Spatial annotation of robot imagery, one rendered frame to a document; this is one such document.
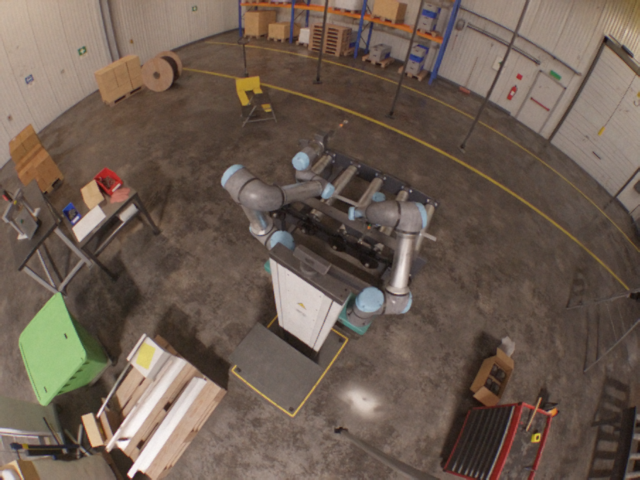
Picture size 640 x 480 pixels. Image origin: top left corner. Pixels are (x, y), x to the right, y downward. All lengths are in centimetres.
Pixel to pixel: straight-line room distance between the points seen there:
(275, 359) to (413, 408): 164
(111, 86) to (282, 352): 768
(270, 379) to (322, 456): 119
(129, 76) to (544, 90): 1276
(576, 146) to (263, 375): 1153
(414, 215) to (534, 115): 994
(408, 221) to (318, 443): 218
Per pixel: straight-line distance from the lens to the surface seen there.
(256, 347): 184
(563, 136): 1132
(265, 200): 95
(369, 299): 119
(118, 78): 823
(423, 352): 300
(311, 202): 198
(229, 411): 271
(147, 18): 1166
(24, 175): 634
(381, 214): 108
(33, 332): 303
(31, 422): 345
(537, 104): 1074
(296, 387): 180
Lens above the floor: 264
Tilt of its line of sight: 56 degrees down
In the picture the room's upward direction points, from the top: 10 degrees clockwise
